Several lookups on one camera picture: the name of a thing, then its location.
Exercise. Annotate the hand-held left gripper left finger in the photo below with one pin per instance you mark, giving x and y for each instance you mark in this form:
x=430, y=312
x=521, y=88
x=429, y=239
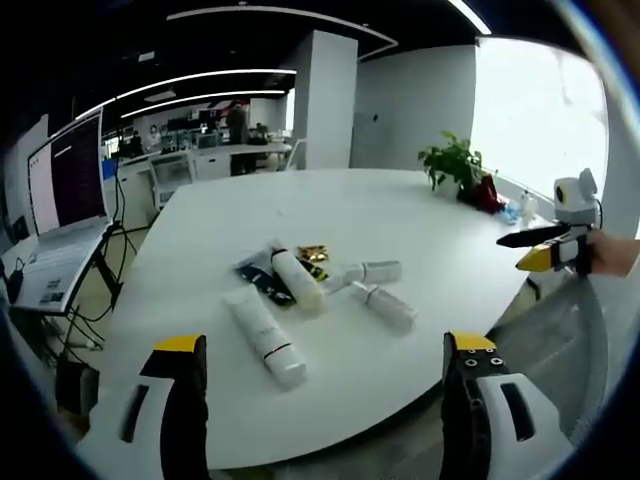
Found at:
x=185, y=400

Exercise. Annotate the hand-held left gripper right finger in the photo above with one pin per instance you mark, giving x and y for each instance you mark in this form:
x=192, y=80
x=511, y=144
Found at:
x=465, y=400

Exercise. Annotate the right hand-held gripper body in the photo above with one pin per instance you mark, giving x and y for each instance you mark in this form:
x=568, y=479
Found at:
x=575, y=200

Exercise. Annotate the large white skincare tube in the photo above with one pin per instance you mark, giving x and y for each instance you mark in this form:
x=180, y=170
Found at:
x=265, y=335

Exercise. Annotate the long white skincare bottle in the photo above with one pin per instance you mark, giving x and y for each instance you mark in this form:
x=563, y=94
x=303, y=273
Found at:
x=387, y=305

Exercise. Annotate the dark blue skincare tube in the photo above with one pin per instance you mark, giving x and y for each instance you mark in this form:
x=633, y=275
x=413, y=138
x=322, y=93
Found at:
x=262, y=282

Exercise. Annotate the short white skincare bottle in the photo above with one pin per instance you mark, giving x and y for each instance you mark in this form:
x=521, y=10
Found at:
x=380, y=271

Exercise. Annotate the cream white skincare bottle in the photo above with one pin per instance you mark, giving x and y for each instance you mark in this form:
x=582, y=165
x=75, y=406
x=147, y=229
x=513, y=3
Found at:
x=300, y=282

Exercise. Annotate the black yellow skincare sachet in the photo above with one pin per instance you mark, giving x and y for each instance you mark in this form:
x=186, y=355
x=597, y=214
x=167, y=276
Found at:
x=316, y=271

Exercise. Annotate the gold skincare sachet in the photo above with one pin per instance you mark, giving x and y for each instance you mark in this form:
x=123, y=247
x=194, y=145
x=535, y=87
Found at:
x=314, y=251

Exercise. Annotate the clear small bottle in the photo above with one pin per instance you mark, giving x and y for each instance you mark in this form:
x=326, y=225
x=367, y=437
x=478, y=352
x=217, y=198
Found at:
x=527, y=206

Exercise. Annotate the person's right hand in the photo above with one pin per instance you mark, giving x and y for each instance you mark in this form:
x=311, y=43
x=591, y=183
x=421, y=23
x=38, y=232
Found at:
x=615, y=255

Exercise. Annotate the blue crumpled cloth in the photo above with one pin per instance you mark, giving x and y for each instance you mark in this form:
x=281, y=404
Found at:
x=511, y=214

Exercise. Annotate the red bag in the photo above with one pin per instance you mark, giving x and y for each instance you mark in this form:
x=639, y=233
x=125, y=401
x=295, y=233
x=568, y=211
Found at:
x=485, y=195

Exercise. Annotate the green potted plant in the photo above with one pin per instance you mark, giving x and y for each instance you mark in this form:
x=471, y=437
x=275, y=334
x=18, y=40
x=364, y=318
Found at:
x=452, y=160

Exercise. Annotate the black box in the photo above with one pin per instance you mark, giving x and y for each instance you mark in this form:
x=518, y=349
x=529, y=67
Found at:
x=75, y=385

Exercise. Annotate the black laptop stand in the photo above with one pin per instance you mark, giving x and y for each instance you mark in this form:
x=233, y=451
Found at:
x=107, y=270

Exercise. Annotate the open laptop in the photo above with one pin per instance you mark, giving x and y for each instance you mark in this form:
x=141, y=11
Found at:
x=70, y=200

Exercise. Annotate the white office desk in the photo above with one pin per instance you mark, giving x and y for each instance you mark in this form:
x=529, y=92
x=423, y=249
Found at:
x=210, y=155

